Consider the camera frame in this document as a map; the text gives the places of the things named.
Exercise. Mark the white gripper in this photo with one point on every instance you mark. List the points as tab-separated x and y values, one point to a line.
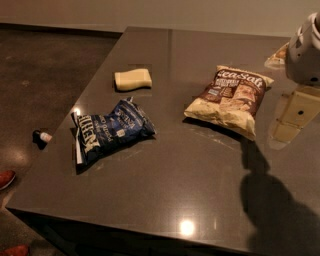
304	60

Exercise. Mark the blue chip bag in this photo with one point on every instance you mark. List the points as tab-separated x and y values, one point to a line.
99	135

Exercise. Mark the brown and cream chip bag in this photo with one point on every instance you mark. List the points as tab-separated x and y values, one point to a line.
231	100

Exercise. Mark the snack package at table edge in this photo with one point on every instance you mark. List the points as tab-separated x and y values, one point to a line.
277	60

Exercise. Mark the cream sponge block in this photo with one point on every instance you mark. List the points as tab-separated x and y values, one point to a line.
133	79

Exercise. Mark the small bottle on floor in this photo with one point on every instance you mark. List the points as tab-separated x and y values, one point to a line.
40	136

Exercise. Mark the red shoe upper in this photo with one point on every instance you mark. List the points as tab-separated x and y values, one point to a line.
6	178

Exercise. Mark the red shoe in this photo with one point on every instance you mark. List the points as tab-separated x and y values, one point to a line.
20	250
6	178

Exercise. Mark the red shoe lower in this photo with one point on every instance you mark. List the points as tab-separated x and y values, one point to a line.
20	250

